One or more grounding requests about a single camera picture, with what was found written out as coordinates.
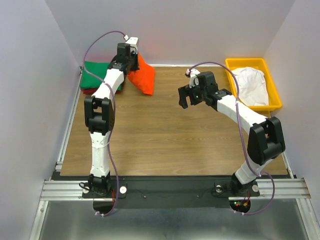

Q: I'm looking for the white t shirt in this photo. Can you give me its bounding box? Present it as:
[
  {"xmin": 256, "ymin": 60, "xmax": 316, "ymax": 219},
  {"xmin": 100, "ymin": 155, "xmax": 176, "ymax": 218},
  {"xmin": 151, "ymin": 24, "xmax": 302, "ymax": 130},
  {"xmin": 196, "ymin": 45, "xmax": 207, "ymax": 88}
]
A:
[{"xmin": 232, "ymin": 67, "xmax": 269, "ymax": 106}]

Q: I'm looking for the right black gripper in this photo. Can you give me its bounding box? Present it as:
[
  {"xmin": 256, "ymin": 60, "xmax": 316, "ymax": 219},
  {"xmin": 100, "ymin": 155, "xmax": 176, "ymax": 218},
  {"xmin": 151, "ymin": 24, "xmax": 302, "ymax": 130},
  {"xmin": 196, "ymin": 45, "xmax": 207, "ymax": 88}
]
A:
[{"xmin": 178, "ymin": 80, "xmax": 207, "ymax": 109}]

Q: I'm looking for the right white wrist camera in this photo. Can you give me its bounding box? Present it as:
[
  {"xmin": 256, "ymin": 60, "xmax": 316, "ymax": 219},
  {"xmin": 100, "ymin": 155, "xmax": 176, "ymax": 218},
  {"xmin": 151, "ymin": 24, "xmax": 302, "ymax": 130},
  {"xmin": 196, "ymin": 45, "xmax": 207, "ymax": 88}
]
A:
[{"xmin": 185, "ymin": 68, "xmax": 200, "ymax": 88}]

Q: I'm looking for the yellow plastic bin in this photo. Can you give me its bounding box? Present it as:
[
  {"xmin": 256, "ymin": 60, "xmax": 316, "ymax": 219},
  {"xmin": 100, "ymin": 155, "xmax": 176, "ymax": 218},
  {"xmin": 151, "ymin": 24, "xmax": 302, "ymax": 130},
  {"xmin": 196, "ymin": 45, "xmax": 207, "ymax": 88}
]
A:
[{"xmin": 225, "ymin": 57, "xmax": 282, "ymax": 112}]

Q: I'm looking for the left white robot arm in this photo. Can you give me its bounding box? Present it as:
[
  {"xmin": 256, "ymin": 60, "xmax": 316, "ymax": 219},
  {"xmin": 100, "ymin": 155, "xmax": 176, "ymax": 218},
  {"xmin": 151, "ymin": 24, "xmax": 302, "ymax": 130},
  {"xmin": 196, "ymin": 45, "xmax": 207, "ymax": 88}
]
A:
[{"xmin": 82, "ymin": 41, "xmax": 139, "ymax": 197}]

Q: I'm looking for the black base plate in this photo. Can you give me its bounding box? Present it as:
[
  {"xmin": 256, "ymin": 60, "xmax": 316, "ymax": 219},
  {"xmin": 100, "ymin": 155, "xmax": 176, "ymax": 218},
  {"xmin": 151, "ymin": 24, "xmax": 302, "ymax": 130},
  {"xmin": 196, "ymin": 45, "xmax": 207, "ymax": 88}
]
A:
[{"xmin": 79, "ymin": 175, "xmax": 260, "ymax": 211}]

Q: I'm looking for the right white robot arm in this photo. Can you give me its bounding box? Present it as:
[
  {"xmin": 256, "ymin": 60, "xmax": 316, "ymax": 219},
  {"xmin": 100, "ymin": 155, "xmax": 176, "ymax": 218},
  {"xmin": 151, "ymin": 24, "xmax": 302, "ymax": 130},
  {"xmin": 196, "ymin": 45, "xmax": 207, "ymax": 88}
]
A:
[{"xmin": 178, "ymin": 69, "xmax": 286, "ymax": 195}]

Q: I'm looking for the orange t shirt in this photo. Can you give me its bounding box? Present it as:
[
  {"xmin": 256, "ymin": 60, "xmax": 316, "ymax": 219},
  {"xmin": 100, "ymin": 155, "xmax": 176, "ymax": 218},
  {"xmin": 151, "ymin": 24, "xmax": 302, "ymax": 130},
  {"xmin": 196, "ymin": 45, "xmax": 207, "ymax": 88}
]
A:
[{"xmin": 127, "ymin": 53, "xmax": 156, "ymax": 96}]

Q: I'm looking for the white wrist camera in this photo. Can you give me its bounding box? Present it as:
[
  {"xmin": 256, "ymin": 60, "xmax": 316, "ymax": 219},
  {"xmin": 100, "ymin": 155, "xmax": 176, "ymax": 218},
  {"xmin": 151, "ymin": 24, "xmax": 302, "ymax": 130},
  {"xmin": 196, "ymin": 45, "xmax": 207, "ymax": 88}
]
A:
[
  {"xmin": 125, "ymin": 37, "xmax": 139, "ymax": 52},
  {"xmin": 185, "ymin": 68, "xmax": 200, "ymax": 88}
]

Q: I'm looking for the folded green t shirt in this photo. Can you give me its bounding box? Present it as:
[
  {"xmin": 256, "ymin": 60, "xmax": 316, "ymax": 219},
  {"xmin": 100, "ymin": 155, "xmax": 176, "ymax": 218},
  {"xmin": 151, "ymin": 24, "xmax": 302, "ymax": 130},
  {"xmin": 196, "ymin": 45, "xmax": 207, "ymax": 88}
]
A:
[{"xmin": 80, "ymin": 60, "xmax": 123, "ymax": 91}]

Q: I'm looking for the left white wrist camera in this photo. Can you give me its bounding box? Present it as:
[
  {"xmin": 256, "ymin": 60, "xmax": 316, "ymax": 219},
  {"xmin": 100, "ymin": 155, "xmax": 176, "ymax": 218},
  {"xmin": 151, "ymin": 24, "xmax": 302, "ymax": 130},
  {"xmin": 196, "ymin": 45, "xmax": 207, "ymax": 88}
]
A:
[{"xmin": 125, "ymin": 37, "xmax": 139, "ymax": 52}]

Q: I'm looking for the aluminium rail frame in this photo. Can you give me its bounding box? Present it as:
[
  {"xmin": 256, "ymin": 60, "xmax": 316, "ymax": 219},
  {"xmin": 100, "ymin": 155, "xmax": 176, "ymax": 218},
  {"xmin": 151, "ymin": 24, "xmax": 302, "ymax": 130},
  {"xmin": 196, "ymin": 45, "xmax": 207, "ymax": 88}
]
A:
[{"xmin": 28, "ymin": 177, "xmax": 312, "ymax": 240}]

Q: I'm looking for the folded dark red t shirt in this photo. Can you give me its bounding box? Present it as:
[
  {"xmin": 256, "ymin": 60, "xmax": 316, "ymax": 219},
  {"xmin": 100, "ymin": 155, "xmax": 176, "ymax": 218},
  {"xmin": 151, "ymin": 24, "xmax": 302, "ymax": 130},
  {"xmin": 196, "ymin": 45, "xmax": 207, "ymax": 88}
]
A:
[{"xmin": 81, "ymin": 86, "xmax": 122, "ymax": 95}]

